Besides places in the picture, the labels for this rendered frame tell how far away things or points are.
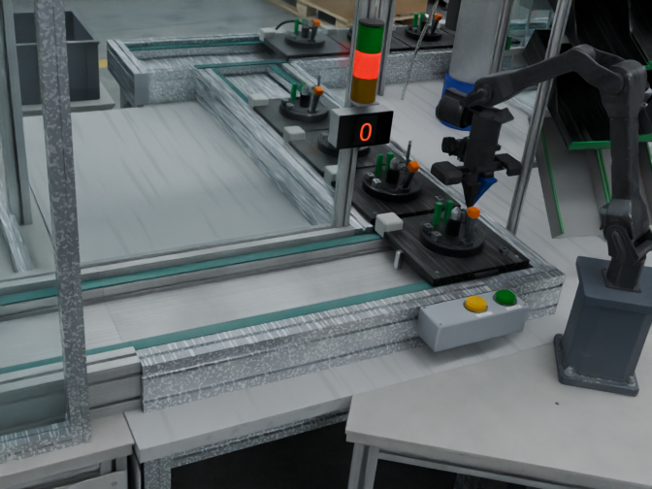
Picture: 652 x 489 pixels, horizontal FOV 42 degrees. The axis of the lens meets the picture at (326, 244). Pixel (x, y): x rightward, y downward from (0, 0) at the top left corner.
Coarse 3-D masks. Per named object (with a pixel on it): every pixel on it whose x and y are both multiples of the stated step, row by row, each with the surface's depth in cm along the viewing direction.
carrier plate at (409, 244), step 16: (416, 224) 185; (480, 224) 188; (384, 240) 181; (400, 240) 178; (416, 240) 179; (496, 240) 182; (416, 256) 173; (432, 256) 174; (480, 256) 175; (496, 256) 176; (512, 256) 177; (432, 272) 168; (448, 272) 169; (464, 272) 169; (480, 272) 171
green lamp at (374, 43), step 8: (360, 24) 158; (360, 32) 158; (368, 32) 157; (376, 32) 157; (360, 40) 159; (368, 40) 158; (376, 40) 158; (360, 48) 159; (368, 48) 159; (376, 48) 159
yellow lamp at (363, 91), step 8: (352, 80) 164; (360, 80) 162; (368, 80) 162; (376, 80) 163; (352, 88) 164; (360, 88) 163; (368, 88) 163; (352, 96) 165; (360, 96) 164; (368, 96) 164
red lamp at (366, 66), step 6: (360, 54) 160; (366, 54) 159; (372, 54) 159; (378, 54) 160; (354, 60) 162; (360, 60) 160; (366, 60) 160; (372, 60) 160; (378, 60) 161; (354, 66) 162; (360, 66) 161; (366, 66) 160; (372, 66) 161; (378, 66) 162; (354, 72) 162; (360, 72) 161; (366, 72) 161; (372, 72) 161; (360, 78) 162; (366, 78) 162; (372, 78) 162
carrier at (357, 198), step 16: (368, 176) 196; (384, 176) 200; (400, 176) 201; (416, 176) 207; (368, 192) 195; (384, 192) 193; (400, 192) 193; (416, 192) 195; (432, 192) 200; (368, 208) 190; (384, 208) 190; (400, 208) 191; (416, 208) 192; (432, 208) 193
